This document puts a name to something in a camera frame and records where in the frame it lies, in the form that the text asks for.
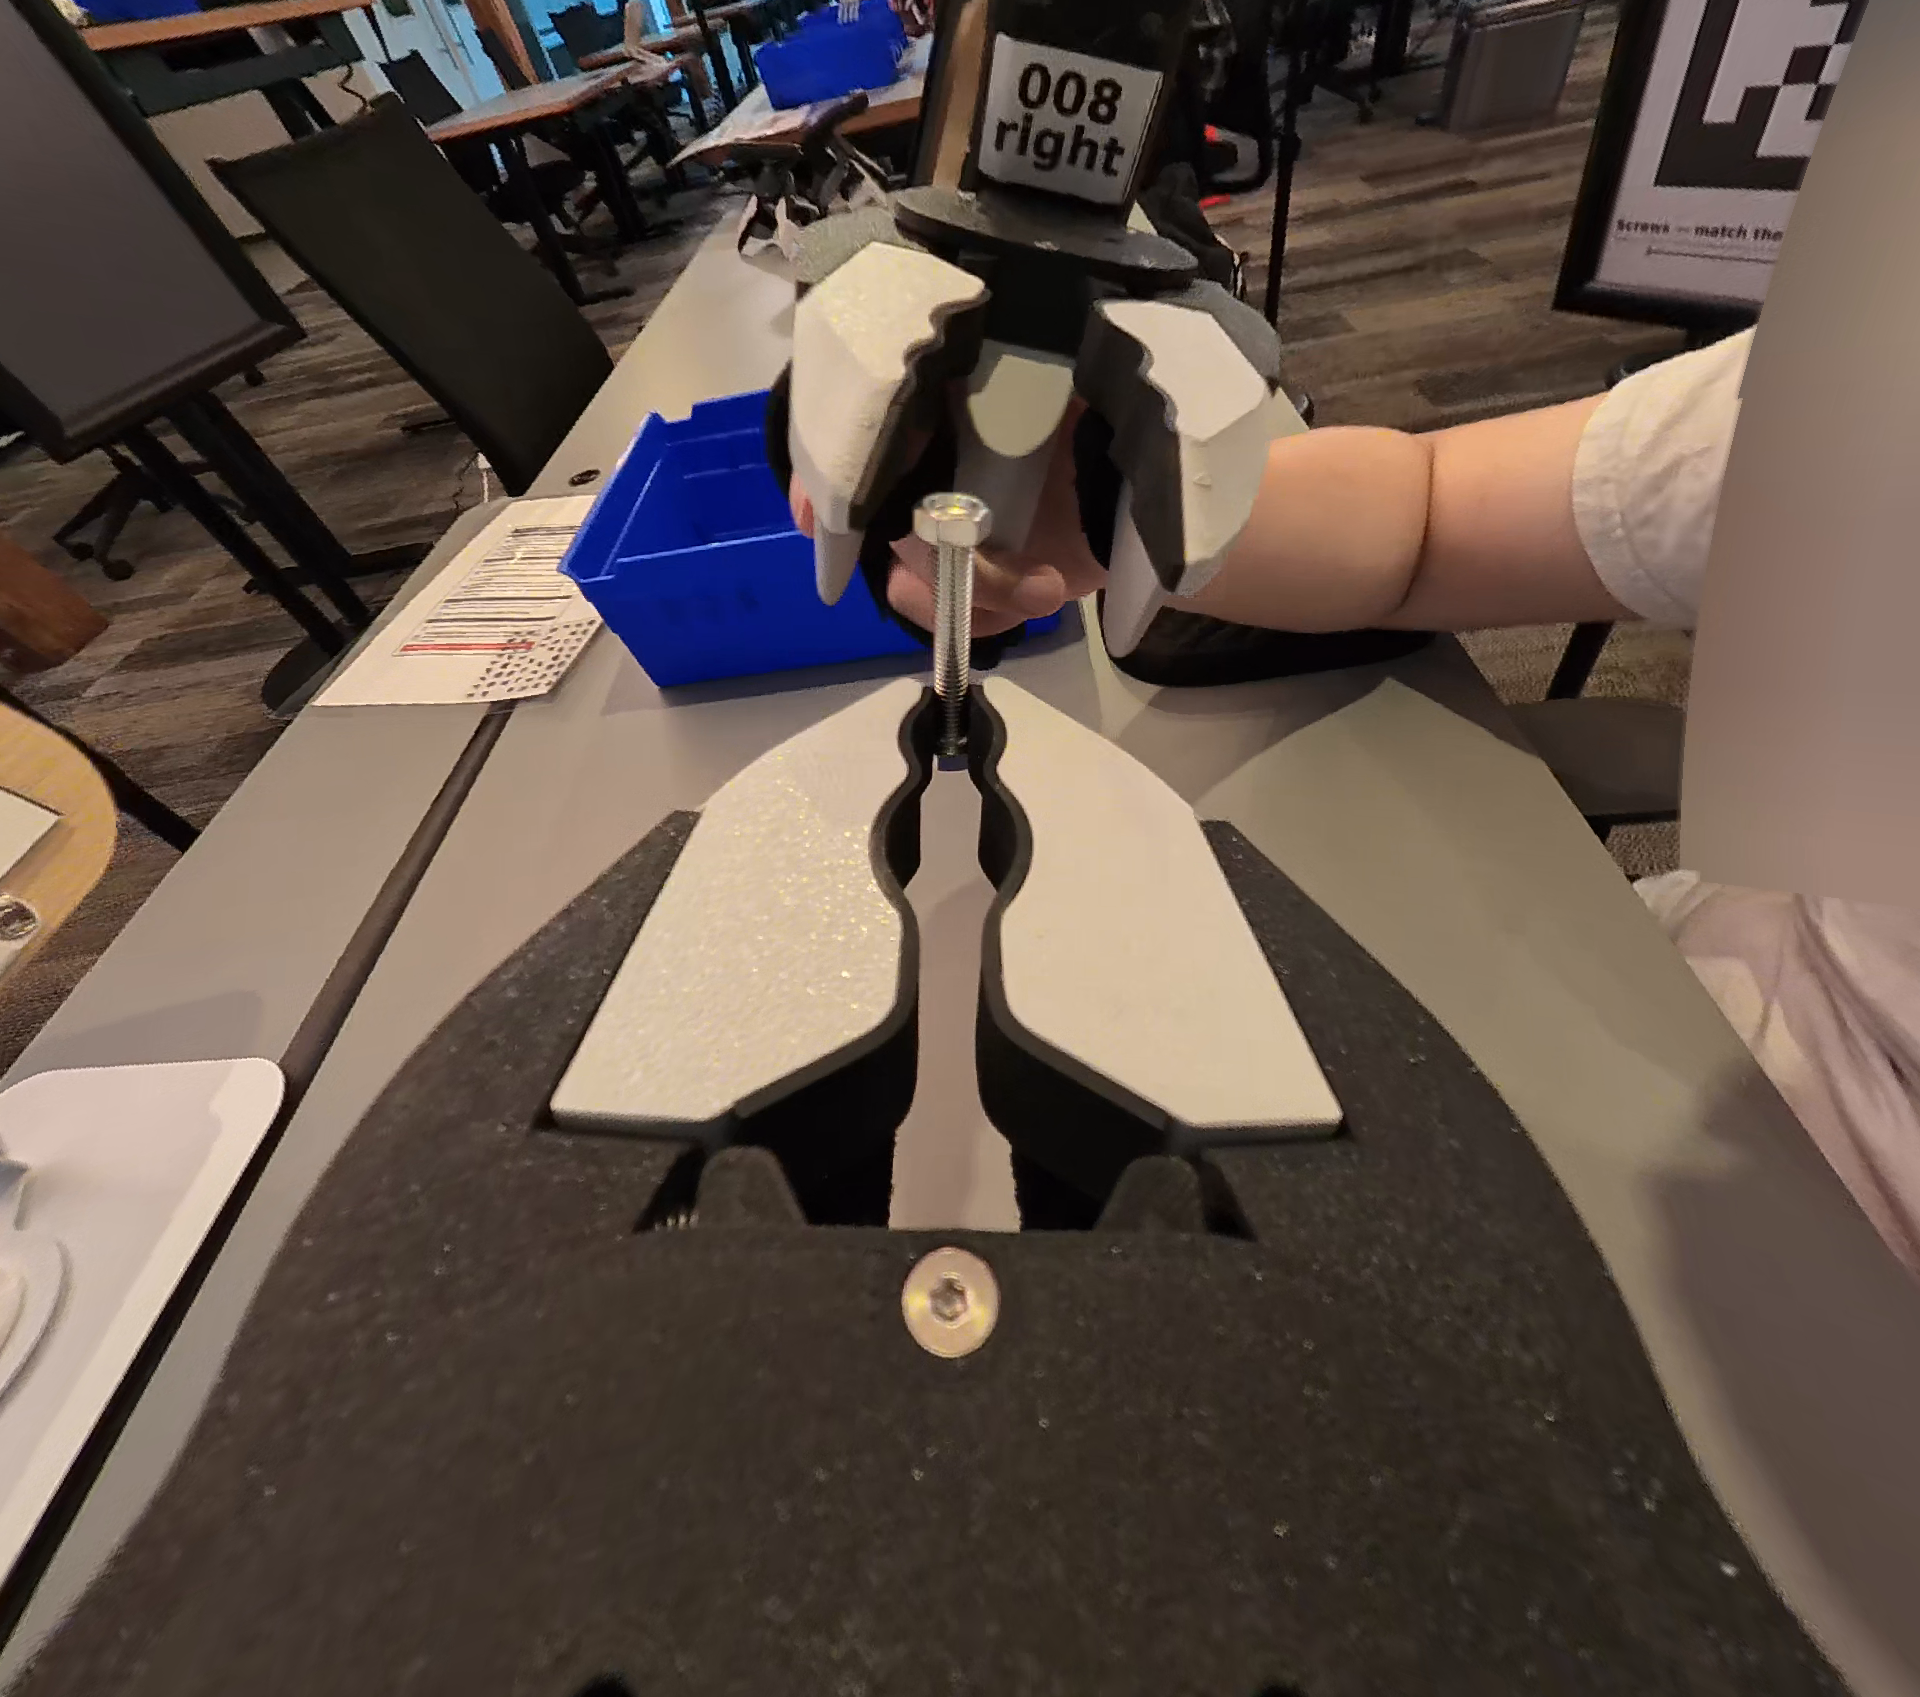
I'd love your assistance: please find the black easel board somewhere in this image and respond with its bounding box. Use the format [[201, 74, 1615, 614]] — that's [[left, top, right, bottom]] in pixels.
[[0, 0, 436, 708]]

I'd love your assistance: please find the person's right forearm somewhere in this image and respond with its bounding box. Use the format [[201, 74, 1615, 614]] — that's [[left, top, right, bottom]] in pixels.
[[1201, 392, 1638, 634]]

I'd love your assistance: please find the brown wooden block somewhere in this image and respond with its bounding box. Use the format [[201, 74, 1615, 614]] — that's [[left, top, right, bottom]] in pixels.
[[0, 533, 107, 677]]

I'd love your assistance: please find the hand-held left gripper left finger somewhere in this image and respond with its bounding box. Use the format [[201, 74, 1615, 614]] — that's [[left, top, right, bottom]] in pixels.
[[552, 677, 933, 1147]]

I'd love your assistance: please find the spare hand-held gripper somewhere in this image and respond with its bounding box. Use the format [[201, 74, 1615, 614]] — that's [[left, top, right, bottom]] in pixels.
[[815, 96, 905, 218], [734, 153, 843, 259]]

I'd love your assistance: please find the long thin silver bolt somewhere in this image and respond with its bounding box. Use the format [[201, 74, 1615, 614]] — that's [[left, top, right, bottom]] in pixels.
[[920, 544, 986, 771]]

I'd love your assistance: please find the RIGHT marker sign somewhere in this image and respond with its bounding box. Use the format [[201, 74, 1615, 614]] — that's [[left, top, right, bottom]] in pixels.
[[1554, 0, 1920, 323]]

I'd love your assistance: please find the person's right hand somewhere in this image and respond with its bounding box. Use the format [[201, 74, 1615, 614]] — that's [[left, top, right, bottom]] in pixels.
[[885, 421, 1123, 638]]

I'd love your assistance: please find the black tripod stand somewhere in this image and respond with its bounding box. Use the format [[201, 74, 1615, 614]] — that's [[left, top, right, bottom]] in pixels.
[[1255, 0, 1322, 325]]

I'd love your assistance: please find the white document stand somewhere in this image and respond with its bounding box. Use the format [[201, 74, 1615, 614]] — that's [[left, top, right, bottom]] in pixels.
[[0, 1058, 286, 1582]]

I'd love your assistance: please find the printed paper sheet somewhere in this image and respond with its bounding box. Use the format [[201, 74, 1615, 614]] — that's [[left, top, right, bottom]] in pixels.
[[314, 494, 602, 708]]

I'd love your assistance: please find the grey metal box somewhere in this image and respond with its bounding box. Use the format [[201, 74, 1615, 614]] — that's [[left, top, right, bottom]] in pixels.
[[1445, 0, 1588, 132]]

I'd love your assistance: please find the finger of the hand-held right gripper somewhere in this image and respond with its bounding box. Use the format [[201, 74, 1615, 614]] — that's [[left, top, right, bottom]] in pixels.
[[1076, 292, 1276, 658], [791, 244, 993, 607]]

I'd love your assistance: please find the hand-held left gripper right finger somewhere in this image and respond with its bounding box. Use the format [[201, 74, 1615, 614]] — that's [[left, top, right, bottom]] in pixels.
[[972, 674, 1348, 1153]]

